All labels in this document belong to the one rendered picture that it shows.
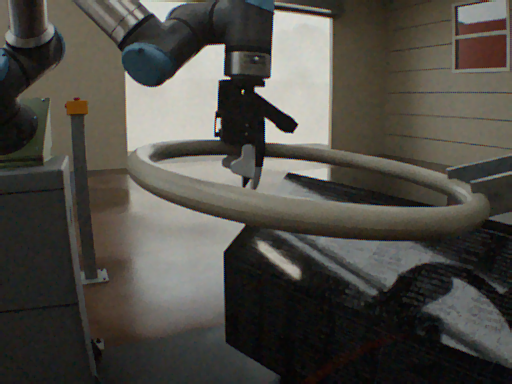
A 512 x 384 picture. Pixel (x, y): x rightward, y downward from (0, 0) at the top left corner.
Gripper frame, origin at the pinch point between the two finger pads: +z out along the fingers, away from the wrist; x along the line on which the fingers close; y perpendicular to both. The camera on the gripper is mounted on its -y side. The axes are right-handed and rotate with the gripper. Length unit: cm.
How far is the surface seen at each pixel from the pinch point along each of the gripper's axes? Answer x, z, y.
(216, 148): 3.3, -7.2, 8.1
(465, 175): 30.3, -7.3, -23.9
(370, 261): 6.5, 15.9, -25.9
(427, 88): -587, -89, -581
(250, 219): 42.5, -5.7, 14.1
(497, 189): 40.2, -7.3, -19.1
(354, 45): -713, -177, -466
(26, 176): -42, 6, 53
